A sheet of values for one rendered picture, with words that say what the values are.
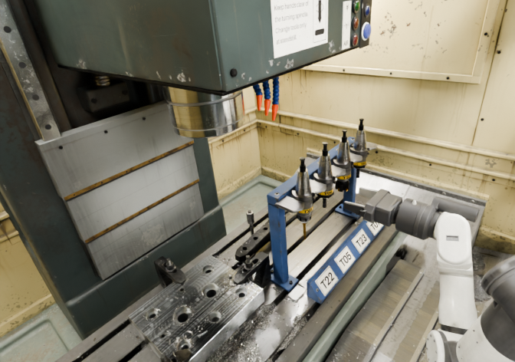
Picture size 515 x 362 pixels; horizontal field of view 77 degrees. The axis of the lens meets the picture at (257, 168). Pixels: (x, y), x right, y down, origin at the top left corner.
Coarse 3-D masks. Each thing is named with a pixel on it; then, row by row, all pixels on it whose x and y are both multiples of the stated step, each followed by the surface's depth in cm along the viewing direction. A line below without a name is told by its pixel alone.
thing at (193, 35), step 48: (48, 0) 71; (96, 0) 57; (144, 0) 48; (192, 0) 41; (240, 0) 42; (336, 0) 59; (96, 48) 65; (144, 48) 53; (192, 48) 45; (240, 48) 45; (336, 48) 63
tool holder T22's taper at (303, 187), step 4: (300, 172) 85; (304, 172) 84; (300, 176) 85; (304, 176) 85; (308, 176) 86; (300, 180) 85; (304, 180) 85; (308, 180) 86; (296, 184) 88; (300, 184) 86; (304, 184) 86; (308, 184) 86; (296, 188) 88; (300, 188) 86; (304, 188) 86; (308, 188) 86; (296, 192) 88; (300, 192) 87; (304, 192) 86; (308, 192) 87
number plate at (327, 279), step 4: (328, 268) 99; (324, 272) 98; (328, 272) 99; (332, 272) 99; (320, 276) 97; (324, 276) 97; (328, 276) 98; (332, 276) 99; (316, 280) 95; (320, 280) 96; (324, 280) 97; (328, 280) 98; (332, 280) 98; (336, 280) 99; (320, 284) 96; (324, 284) 96; (328, 284) 97; (332, 284) 98; (320, 288) 95; (324, 288) 96; (328, 288) 96; (324, 292) 95
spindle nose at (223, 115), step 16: (176, 96) 61; (192, 96) 60; (208, 96) 60; (224, 96) 61; (240, 96) 65; (176, 112) 63; (192, 112) 61; (208, 112) 62; (224, 112) 63; (240, 112) 66; (176, 128) 66; (192, 128) 63; (208, 128) 63; (224, 128) 64
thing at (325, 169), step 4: (320, 156) 92; (324, 156) 92; (328, 156) 92; (320, 160) 93; (324, 160) 92; (328, 160) 92; (320, 164) 93; (324, 164) 92; (328, 164) 92; (320, 168) 93; (324, 168) 93; (328, 168) 93; (320, 172) 94; (324, 172) 93; (328, 172) 93; (332, 172) 95; (320, 176) 94; (324, 176) 94; (328, 176) 94
